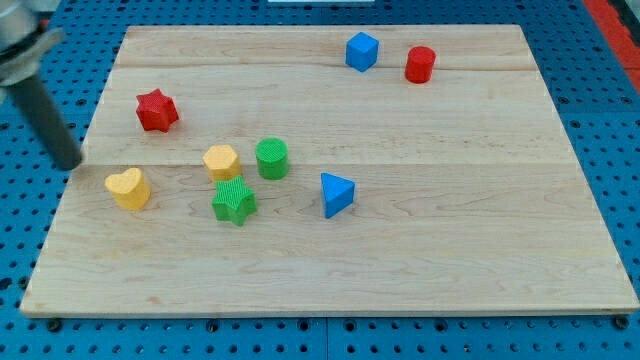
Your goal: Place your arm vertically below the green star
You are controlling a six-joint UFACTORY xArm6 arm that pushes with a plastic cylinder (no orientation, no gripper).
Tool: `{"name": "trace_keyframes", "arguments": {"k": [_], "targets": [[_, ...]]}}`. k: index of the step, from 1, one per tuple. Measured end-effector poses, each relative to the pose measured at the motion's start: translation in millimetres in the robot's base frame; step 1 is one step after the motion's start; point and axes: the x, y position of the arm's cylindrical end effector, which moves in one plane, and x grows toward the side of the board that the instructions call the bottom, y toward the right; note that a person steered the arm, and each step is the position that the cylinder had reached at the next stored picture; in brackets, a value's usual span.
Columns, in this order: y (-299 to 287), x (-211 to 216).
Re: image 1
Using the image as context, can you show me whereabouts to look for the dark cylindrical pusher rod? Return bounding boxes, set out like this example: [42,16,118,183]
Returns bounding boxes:
[7,75,82,171]

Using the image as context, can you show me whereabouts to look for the blue triangle block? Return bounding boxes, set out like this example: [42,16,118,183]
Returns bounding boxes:
[321,172,355,219]

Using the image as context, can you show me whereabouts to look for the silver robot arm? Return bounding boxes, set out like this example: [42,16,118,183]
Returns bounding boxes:
[1,0,64,102]

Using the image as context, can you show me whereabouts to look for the red mat strip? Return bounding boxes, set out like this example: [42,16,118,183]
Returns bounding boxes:
[583,0,639,91]

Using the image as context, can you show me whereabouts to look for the wooden board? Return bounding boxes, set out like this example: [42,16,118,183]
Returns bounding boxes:
[20,25,639,318]

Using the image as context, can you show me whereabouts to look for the yellow hexagon block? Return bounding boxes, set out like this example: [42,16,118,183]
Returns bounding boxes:
[202,145,242,183]

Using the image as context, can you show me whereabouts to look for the blue cube block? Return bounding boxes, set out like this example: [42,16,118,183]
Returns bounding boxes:
[345,32,379,72]

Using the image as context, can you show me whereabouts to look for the red cylinder block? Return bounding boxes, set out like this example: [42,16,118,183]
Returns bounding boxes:
[405,46,436,84]

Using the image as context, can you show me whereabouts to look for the green star block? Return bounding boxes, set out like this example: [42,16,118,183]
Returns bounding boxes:
[211,175,257,226]

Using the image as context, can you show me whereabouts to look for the red star block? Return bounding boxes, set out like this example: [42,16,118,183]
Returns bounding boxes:
[136,89,179,133]

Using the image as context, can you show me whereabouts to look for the yellow heart block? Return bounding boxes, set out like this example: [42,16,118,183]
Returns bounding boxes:
[105,167,151,211]

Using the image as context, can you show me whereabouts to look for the green cylinder block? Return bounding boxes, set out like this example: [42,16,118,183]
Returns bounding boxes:
[255,138,289,180]

